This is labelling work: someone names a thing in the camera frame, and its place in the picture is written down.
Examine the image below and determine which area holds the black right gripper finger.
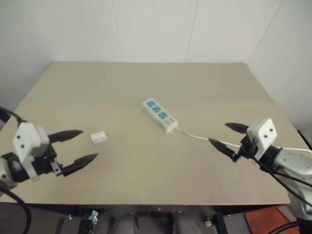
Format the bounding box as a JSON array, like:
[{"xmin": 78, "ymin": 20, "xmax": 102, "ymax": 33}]
[
  {"xmin": 209, "ymin": 138, "xmax": 239, "ymax": 161},
  {"xmin": 224, "ymin": 122, "xmax": 249, "ymax": 134}
]

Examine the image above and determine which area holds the orange floor mat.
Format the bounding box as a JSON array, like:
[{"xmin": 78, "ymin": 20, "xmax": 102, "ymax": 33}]
[{"xmin": 244, "ymin": 206, "xmax": 297, "ymax": 234}]

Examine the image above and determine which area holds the white power cord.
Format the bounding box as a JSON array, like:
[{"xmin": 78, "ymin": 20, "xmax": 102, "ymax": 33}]
[{"xmin": 173, "ymin": 126, "xmax": 312, "ymax": 154}]

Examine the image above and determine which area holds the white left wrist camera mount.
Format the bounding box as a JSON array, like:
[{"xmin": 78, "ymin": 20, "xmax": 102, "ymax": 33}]
[{"xmin": 12, "ymin": 122, "xmax": 51, "ymax": 182}]

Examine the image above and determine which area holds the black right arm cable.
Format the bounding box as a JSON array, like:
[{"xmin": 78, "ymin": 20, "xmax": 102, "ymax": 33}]
[{"xmin": 251, "ymin": 156, "xmax": 312, "ymax": 234}]

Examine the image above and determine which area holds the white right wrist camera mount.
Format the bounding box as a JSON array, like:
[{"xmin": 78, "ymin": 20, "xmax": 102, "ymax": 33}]
[{"xmin": 246, "ymin": 118, "xmax": 279, "ymax": 161}]

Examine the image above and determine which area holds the silver wing clamp screw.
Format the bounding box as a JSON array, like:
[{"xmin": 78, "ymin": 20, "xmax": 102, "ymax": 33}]
[{"xmin": 87, "ymin": 210, "xmax": 99, "ymax": 223}]

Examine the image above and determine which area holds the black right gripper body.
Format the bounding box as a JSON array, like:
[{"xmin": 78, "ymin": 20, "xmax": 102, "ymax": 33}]
[{"xmin": 232, "ymin": 135, "xmax": 259, "ymax": 163}]

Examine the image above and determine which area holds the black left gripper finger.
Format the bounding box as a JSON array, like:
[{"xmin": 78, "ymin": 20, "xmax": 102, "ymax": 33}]
[
  {"xmin": 47, "ymin": 129, "xmax": 84, "ymax": 144},
  {"xmin": 60, "ymin": 153, "xmax": 99, "ymax": 177}
]

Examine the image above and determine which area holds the black table frame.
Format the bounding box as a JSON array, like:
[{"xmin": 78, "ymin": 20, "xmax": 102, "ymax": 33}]
[{"xmin": 0, "ymin": 201, "xmax": 247, "ymax": 234}]

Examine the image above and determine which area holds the white power strip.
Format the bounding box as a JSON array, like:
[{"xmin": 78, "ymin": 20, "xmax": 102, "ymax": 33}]
[{"xmin": 141, "ymin": 97, "xmax": 179, "ymax": 134}]

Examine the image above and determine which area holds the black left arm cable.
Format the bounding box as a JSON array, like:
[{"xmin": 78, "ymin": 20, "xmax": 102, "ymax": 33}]
[{"xmin": 0, "ymin": 106, "xmax": 31, "ymax": 234}]

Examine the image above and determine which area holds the white power adapter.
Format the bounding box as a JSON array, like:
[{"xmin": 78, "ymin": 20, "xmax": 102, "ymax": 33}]
[{"xmin": 90, "ymin": 131, "xmax": 109, "ymax": 145}]

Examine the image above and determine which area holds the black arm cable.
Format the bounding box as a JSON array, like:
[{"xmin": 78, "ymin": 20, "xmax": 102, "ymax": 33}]
[
  {"xmin": 0, "ymin": 106, "xmax": 31, "ymax": 234},
  {"xmin": 251, "ymin": 156, "xmax": 312, "ymax": 234}
]

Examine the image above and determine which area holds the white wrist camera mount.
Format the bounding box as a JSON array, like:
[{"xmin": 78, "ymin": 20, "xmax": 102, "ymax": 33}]
[
  {"xmin": 246, "ymin": 118, "xmax": 279, "ymax": 161},
  {"xmin": 12, "ymin": 122, "xmax": 51, "ymax": 182}
]

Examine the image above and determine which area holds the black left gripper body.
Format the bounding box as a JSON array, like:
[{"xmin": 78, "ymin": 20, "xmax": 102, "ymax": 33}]
[{"xmin": 31, "ymin": 143, "xmax": 65, "ymax": 177}]

